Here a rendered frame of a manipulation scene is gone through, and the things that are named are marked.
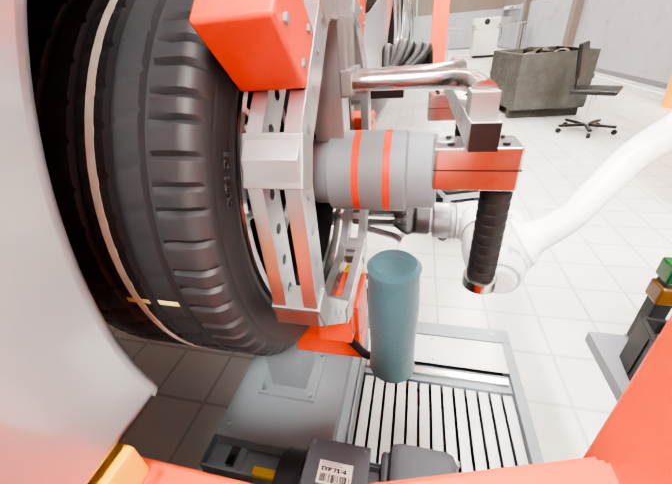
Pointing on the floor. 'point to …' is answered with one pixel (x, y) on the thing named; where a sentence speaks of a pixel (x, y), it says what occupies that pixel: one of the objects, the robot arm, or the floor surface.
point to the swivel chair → (589, 92)
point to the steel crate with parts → (540, 80)
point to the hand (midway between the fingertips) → (352, 216)
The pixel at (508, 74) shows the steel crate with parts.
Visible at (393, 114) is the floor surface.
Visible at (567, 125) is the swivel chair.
